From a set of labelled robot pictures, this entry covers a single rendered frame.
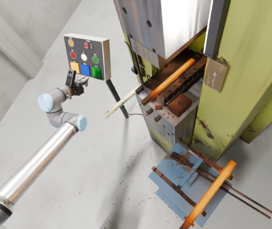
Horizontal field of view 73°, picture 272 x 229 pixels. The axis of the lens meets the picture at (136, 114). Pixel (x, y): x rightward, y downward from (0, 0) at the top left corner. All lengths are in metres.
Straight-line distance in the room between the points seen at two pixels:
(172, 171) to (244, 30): 0.87
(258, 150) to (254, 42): 1.58
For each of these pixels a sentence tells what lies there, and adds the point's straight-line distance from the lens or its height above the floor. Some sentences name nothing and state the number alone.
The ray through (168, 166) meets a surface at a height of 0.73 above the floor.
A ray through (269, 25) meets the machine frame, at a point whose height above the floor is 1.56.
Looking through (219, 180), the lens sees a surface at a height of 1.01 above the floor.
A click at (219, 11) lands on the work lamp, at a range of 0.68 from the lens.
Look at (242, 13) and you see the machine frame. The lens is 0.69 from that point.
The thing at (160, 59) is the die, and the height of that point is 1.32.
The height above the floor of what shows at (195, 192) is 0.73.
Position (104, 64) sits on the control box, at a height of 1.07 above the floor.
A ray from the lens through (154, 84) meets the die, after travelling 1.21.
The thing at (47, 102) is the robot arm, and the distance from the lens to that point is 1.06.
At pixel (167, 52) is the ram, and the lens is 0.80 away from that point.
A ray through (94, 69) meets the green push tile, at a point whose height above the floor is 1.03.
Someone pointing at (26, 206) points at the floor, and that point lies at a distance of 2.54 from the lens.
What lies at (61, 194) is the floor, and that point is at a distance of 2.31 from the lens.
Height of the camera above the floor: 1.95
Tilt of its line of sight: 60 degrees down
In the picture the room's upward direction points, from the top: 23 degrees counter-clockwise
